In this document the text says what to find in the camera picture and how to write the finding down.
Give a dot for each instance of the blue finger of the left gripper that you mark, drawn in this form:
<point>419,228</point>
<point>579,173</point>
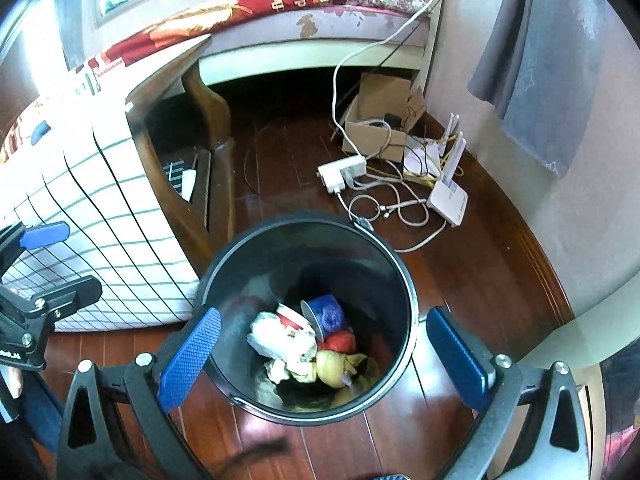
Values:
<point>45,235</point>

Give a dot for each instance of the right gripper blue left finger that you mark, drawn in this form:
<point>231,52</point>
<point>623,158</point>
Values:
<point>183,356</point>

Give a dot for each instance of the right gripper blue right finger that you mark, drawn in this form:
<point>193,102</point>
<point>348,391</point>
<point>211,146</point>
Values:
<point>465,358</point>

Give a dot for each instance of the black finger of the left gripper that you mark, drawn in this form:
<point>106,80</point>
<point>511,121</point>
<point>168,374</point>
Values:
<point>65,300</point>

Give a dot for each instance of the white tissue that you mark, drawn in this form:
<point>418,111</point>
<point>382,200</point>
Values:
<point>291,349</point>

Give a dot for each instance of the red wrapper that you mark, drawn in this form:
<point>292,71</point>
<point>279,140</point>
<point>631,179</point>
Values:
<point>342,341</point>

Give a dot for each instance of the yellow banana peel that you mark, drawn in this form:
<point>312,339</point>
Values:
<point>339,370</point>

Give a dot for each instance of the blue patterned paper cup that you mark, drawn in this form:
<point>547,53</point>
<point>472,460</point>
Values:
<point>324,313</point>

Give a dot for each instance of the red white paper cup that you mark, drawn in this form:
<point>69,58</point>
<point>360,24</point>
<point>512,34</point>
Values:
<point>290,317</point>

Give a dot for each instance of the black round trash bin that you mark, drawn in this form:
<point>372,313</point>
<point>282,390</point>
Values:
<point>301,257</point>

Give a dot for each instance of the white checkered tablecloth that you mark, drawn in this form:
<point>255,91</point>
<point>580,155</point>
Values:
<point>78,163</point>

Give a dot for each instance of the white wifi router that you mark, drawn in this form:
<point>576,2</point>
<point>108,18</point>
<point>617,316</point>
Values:
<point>447,198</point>

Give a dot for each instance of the white power strip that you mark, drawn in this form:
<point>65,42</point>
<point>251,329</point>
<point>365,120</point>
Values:
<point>336,175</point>

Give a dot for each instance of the brown cardboard box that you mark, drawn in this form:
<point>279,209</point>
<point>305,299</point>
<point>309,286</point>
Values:
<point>378,121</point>

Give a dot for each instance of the grey hanging cloth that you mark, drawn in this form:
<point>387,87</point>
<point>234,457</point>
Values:
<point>539,71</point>

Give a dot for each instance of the bed with white frame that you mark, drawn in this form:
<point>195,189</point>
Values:
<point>347,34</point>

